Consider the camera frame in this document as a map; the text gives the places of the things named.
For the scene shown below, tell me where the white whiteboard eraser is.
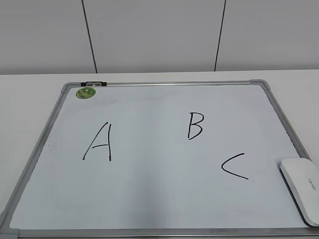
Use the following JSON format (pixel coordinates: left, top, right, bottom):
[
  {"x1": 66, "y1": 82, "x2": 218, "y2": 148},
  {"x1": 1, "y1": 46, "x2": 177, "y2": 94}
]
[{"x1": 280, "y1": 158, "x2": 319, "y2": 227}]

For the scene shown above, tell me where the green round magnet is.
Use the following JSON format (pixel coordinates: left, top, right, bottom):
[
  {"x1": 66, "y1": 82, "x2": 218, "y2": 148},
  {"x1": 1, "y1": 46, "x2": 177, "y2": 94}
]
[{"x1": 76, "y1": 87, "x2": 96, "y2": 99}]

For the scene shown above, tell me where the black marker clip holder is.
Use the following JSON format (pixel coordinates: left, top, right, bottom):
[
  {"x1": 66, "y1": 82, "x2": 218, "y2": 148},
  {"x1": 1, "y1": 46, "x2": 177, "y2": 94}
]
[{"x1": 80, "y1": 82, "x2": 107, "y2": 87}]

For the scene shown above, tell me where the white board with grey frame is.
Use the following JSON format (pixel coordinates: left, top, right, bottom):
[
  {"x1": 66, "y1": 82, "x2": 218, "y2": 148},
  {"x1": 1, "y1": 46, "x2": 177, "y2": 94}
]
[{"x1": 0, "y1": 80, "x2": 319, "y2": 239}]

